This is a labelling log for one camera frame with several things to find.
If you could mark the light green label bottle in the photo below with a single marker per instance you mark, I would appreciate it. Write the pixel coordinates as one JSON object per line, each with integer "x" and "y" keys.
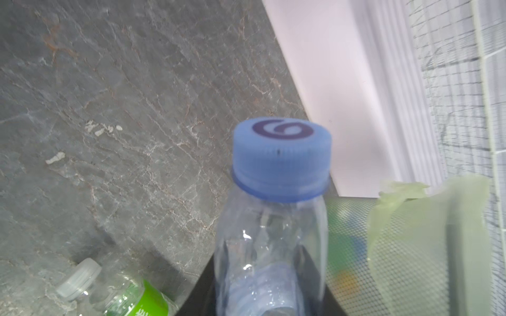
{"x": 98, "y": 290}

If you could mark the green-lined mesh waste bin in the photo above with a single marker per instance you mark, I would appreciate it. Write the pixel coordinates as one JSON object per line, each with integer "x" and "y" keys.
{"x": 408, "y": 252}

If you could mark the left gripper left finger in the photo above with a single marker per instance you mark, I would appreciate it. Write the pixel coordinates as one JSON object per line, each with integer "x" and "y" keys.
{"x": 202, "y": 299}

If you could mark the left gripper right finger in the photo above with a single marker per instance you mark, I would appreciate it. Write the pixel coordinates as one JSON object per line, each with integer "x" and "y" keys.
{"x": 329, "y": 305}

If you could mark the long white wire basket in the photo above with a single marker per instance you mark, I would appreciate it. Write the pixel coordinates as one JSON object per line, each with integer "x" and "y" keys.
{"x": 461, "y": 49}

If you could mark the crushed light blue label bottle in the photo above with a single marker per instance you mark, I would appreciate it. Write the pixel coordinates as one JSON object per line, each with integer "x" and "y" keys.
{"x": 271, "y": 247}

